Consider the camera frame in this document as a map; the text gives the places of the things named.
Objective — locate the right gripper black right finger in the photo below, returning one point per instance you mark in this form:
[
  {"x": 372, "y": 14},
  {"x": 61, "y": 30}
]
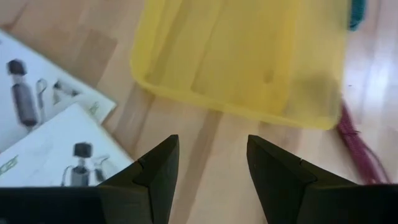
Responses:
[{"x": 280, "y": 186}]

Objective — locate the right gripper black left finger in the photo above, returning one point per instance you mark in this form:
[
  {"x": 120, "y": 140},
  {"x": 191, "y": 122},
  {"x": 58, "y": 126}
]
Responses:
[{"x": 155, "y": 186}]

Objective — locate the white box with product picture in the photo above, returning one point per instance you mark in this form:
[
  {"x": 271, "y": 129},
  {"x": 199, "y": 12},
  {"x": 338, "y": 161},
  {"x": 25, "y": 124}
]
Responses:
[{"x": 46, "y": 146}]

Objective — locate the yellow cloth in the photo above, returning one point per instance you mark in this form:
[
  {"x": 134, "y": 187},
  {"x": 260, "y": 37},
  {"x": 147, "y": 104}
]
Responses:
[{"x": 242, "y": 56}]

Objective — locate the blue box with white label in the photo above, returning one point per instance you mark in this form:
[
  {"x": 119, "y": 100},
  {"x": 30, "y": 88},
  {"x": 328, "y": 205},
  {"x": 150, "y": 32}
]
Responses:
[{"x": 40, "y": 74}]

